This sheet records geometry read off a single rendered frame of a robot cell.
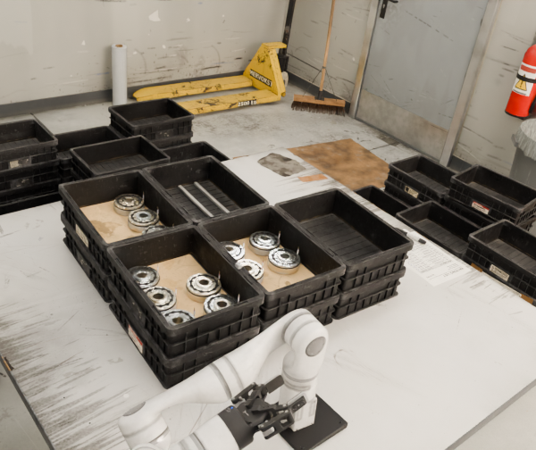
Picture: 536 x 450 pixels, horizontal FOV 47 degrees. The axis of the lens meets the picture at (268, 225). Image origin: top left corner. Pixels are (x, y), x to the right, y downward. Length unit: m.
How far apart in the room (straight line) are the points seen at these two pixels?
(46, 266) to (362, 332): 1.06
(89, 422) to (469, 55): 3.79
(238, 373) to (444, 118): 3.75
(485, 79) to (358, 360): 3.14
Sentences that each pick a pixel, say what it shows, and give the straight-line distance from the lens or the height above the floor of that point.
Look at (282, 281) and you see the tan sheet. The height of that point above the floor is 0.83.
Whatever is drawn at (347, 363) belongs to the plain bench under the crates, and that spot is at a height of 0.70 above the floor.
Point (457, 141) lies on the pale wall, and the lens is 4.89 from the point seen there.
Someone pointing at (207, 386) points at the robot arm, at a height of 0.96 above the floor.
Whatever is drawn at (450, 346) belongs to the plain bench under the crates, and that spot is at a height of 0.70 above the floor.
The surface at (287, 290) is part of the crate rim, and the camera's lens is 1.71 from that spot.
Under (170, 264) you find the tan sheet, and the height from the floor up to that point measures 0.83.
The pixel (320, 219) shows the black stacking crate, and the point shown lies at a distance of 2.25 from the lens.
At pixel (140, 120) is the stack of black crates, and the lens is 3.73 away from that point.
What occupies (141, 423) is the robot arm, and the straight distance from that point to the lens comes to 1.38.
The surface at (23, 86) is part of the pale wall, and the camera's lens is 4.97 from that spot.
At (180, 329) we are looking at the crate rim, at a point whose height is 0.92.
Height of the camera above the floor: 1.98
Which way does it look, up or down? 32 degrees down
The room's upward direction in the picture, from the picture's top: 8 degrees clockwise
